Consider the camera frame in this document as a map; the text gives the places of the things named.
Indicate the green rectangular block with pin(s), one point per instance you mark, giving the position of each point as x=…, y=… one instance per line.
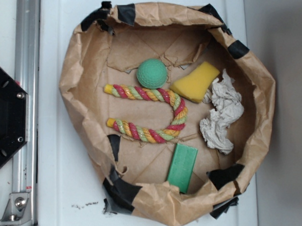
x=181, y=167

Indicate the brown paper bag bin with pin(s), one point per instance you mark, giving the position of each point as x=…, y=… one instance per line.
x=107, y=47

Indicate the green dimpled ball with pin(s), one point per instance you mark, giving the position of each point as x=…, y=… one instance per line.
x=152, y=74

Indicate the yellow sponge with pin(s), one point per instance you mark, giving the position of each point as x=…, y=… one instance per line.
x=195, y=85

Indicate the crumpled white cloth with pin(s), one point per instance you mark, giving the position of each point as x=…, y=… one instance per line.
x=227, y=109

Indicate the multicolour twisted rope toy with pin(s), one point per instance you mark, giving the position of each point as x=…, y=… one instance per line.
x=161, y=95

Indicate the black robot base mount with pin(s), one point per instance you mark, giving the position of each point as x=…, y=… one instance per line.
x=13, y=117

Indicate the aluminium extrusion rail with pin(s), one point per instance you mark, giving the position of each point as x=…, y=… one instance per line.
x=24, y=181

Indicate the metal corner bracket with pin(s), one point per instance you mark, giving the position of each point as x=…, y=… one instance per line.
x=18, y=211

